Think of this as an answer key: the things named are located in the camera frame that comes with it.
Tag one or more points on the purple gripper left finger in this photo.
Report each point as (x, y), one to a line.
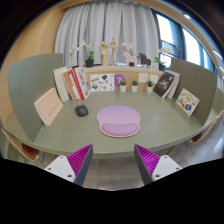
(73, 167)

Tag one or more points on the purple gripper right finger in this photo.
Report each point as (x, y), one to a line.
(153, 167)

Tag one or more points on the purple mouse pad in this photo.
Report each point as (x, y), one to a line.
(119, 121)

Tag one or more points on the black computer mouse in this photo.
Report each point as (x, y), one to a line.
(81, 110)

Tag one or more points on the wooden chair left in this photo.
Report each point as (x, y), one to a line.
(12, 149)

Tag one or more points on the wooden chair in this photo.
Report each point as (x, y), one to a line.
(12, 149)
(203, 134)

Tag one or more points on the beige book leaning left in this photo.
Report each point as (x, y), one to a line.
(48, 106)

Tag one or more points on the colourful picture book right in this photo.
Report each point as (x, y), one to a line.
(187, 101)

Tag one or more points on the wooden chair right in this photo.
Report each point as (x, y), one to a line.
(203, 134)

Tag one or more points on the small potted plant right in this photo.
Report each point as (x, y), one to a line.
(149, 86)

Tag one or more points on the small potted plant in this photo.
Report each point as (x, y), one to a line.
(123, 86)
(149, 86)
(134, 86)

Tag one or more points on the small potted plant middle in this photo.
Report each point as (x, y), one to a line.
(134, 86)

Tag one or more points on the small potted plant left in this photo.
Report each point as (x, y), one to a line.
(123, 86)

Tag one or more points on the illustrated sticker card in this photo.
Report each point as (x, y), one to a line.
(102, 82)

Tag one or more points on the black book leaning right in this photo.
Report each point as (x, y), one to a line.
(164, 84)

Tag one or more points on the red and white book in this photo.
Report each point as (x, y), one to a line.
(77, 81)

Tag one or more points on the wooden back shelf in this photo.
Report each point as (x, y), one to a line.
(130, 74)

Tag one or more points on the small white card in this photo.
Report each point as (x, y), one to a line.
(143, 77)

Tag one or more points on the white book on shelf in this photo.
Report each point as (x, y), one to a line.
(61, 85)

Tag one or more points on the purple round number sign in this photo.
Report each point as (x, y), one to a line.
(118, 78)

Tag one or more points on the patterned book leaning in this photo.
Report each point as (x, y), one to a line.
(83, 81)

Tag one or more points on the green desk divider right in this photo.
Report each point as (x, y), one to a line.
(202, 83)

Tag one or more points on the green desk divider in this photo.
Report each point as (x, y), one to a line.
(28, 80)
(202, 83)

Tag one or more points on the green desk divider left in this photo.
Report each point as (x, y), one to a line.
(28, 80)

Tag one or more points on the white orchid pot right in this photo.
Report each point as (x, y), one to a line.
(164, 57)

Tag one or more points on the white orchid black pot left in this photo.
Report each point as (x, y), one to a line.
(89, 61)

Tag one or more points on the black horse figurine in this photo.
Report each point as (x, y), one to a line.
(144, 60)

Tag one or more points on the pink horse figurine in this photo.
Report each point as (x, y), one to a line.
(131, 61)

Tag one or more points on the wooden hand model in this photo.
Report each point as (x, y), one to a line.
(104, 49)

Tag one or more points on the wooden mannequin figure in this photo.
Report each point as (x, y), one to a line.
(114, 46)

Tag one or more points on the grey curtain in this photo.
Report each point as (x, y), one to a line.
(93, 22)

